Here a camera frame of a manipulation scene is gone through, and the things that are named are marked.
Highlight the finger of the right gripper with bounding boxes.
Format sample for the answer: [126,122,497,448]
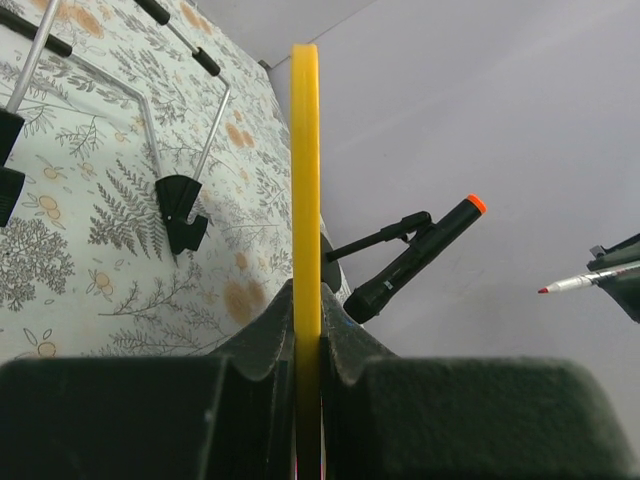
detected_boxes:
[587,239,640,323]

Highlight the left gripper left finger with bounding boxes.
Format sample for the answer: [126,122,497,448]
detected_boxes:
[207,280,295,479]

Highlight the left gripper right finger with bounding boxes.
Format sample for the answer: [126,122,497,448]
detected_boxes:
[320,284,395,479]

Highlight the red whiteboard marker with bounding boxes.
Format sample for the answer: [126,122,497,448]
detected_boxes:
[537,265,639,294]

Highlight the yellow framed whiteboard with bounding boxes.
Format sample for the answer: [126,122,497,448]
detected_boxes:
[290,44,322,479]

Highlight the black toy gun orange tip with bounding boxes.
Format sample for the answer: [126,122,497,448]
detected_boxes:
[320,194,487,324]

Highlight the floral table mat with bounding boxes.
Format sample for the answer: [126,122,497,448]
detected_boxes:
[1,1,292,361]

